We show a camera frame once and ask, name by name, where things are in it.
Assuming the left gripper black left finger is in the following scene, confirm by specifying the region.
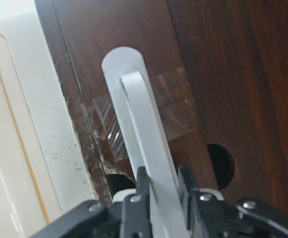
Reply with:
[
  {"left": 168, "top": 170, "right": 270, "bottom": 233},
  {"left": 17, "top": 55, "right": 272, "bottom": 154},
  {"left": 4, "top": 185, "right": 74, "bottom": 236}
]
[{"left": 120, "top": 167, "right": 151, "bottom": 238}]

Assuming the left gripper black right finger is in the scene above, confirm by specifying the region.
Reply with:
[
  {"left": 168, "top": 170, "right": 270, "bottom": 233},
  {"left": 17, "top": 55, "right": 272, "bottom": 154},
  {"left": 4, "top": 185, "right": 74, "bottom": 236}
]
[{"left": 178, "top": 166, "right": 233, "bottom": 238}]

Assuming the dark wooden drawer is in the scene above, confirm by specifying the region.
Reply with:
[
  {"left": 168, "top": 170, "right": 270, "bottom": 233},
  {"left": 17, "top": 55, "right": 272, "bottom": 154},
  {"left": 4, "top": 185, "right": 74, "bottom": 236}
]
[{"left": 52, "top": 0, "right": 219, "bottom": 206}]

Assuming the white drawer handle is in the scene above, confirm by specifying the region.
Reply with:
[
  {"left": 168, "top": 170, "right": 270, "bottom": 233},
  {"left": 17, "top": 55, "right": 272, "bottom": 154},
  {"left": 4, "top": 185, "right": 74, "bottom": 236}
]
[{"left": 101, "top": 47, "right": 190, "bottom": 238}]

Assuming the clear adhesive tape patch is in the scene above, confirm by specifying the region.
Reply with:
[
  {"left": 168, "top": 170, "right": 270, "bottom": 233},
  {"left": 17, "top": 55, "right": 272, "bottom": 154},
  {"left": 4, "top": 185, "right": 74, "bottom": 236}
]
[{"left": 92, "top": 66, "right": 196, "bottom": 163}]

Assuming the dark wooden cabinet frame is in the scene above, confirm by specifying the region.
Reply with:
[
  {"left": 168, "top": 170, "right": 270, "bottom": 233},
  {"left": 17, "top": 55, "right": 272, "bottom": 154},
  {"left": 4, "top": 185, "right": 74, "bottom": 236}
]
[{"left": 168, "top": 0, "right": 288, "bottom": 213}]

